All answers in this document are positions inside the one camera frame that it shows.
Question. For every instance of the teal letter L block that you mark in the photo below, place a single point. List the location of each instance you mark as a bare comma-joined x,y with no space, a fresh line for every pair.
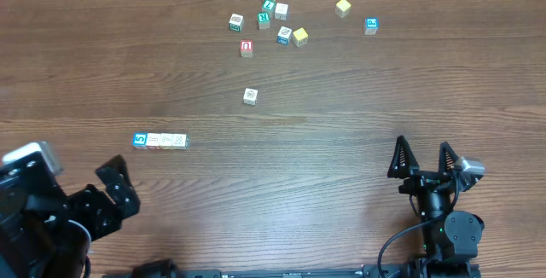
268,7

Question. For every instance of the white zigzag picture block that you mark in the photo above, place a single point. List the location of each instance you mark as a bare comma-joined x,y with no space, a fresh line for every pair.
180,141

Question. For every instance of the white red edged block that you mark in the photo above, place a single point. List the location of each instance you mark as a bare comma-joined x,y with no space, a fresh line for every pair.
153,141

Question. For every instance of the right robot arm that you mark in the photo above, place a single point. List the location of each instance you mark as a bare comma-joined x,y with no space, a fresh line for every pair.
450,237

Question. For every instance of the blue edged picture block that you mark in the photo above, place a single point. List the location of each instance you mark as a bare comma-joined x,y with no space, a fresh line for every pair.
284,35

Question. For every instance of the lone white picture block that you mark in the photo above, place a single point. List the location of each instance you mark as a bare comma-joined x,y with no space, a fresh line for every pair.
250,96

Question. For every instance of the blue letter P block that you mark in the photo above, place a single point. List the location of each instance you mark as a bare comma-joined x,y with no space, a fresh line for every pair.
371,26

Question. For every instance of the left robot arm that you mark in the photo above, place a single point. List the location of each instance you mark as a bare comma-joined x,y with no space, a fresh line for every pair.
46,232

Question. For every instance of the green letter B block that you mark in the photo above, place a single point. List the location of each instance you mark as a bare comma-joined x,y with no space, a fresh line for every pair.
236,22

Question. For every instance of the white blue edged block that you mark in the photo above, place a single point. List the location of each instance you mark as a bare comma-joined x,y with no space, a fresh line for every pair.
166,140

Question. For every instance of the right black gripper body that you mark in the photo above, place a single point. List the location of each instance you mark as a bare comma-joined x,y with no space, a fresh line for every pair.
430,204

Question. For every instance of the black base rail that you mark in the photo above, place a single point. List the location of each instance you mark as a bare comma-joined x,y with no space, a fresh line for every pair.
166,268

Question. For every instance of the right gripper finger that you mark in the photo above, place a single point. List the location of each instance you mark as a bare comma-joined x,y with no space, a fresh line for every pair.
447,158
404,163

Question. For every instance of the white patterned wooden block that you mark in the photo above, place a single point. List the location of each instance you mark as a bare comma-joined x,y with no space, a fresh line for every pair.
281,11

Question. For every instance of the blue number five block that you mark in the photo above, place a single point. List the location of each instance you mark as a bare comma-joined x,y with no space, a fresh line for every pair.
139,140

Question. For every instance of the red letter U block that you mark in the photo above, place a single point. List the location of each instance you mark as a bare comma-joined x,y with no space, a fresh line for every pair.
246,48

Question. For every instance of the yellow block near cluster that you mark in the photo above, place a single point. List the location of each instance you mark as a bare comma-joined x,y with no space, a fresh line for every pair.
300,37

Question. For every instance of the teal letter R block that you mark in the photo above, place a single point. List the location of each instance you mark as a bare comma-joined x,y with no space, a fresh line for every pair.
263,20

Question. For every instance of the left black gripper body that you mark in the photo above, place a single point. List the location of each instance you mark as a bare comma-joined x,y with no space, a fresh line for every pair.
98,217

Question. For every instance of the far yellow wooden block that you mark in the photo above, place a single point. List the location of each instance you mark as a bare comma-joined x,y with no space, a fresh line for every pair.
342,8

